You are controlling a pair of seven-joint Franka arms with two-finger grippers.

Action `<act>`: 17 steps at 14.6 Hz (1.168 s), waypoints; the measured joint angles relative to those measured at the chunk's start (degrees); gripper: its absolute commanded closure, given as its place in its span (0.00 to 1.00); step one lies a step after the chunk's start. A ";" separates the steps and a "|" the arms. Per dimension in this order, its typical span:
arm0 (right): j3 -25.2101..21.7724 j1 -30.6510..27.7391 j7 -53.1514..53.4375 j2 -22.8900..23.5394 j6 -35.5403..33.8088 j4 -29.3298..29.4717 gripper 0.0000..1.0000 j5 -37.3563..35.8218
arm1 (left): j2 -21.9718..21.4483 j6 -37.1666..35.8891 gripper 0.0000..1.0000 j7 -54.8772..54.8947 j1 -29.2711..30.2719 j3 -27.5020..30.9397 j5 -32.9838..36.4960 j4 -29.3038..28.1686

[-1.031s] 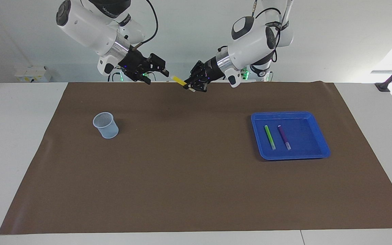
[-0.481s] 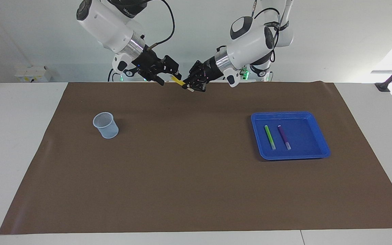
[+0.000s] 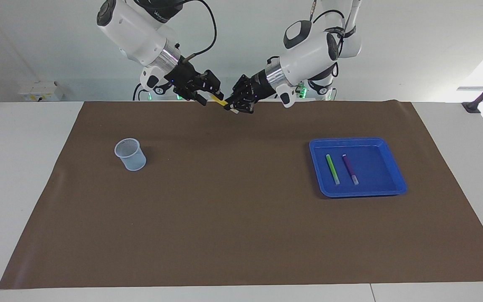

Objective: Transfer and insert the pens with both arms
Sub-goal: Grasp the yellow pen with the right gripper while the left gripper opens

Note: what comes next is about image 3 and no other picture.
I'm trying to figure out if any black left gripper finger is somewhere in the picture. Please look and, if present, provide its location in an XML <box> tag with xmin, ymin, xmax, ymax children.
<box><xmin>224</xmin><ymin>99</ymin><xmax>255</xmax><ymax>114</ymax></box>
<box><xmin>232</xmin><ymin>75</ymin><xmax>251</xmax><ymax>98</ymax></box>

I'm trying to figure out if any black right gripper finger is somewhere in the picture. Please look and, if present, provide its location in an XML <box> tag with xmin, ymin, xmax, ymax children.
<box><xmin>185</xmin><ymin>90</ymin><xmax>208</xmax><ymax>106</ymax></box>
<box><xmin>200</xmin><ymin>70</ymin><xmax>224</xmax><ymax>100</ymax></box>

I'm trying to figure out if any yellow pen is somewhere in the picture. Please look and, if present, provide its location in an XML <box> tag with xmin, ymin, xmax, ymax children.
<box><xmin>209</xmin><ymin>94</ymin><xmax>239</xmax><ymax>114</ymax></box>

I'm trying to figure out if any green pen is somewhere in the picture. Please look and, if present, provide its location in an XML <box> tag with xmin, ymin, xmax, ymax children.
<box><xmin>326</xmin><ymin>154</ymin><xmax>340</xmax><ymax>185</ymax></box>

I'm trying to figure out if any purple pen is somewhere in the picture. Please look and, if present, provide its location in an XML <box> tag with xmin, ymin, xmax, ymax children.
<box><xmin>342</xmin><ymin>154</ymin><xmax>359</xmax><ymax>185</ymax></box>

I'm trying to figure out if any clear plastic cup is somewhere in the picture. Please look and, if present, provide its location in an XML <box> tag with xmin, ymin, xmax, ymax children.
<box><xmin>114</xmin><ymin>138</ymin><xmax>147</xmax><ymax>172</ymax></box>

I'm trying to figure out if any brown table mat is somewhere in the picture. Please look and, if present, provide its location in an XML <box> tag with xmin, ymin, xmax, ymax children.
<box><xmin>0</xmin><ymin>101</ymin><xmax>483</xmax><ymax>290</ymax></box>

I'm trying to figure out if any blue plastic tray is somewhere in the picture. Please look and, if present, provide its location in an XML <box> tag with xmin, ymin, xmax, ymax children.
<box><xmin>309</xmin><ymin>137</ymin><xmax>408</xmax><ymax>198</ymax></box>

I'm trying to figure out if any black right base cable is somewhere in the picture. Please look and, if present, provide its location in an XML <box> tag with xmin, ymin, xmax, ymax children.
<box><xmin>132</xmin><ymin>81</ymin><xmax>151</xmax><ymax>101</ymax></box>

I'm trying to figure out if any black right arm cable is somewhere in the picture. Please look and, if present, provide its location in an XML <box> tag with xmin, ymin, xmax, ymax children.
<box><xmin>181</xmin><ymin>0</ymin><xmax>218</xmax><ymax>63</ymax></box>

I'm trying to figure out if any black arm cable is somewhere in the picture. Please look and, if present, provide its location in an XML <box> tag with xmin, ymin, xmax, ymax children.
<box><xmin>309</xmin><ymin>0</ymin><xmax>348</xmax><ymax>34</ymax></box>
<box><xmin>181</xmin><ymin>0</ymin><xmax>218</xmax><ymax>63</ymax></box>

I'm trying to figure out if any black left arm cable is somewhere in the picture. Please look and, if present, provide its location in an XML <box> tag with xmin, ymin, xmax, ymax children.
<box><xmin>309</xmin><ymin>0</ymin><xmax>348</xmax><ymax>34</ymax></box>

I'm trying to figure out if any white wall socket box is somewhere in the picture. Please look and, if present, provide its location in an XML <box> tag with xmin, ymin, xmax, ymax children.
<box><xmin>18</xmin><ymin>81</ymin><xmax>64</xmax><ymax>102</ymax></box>

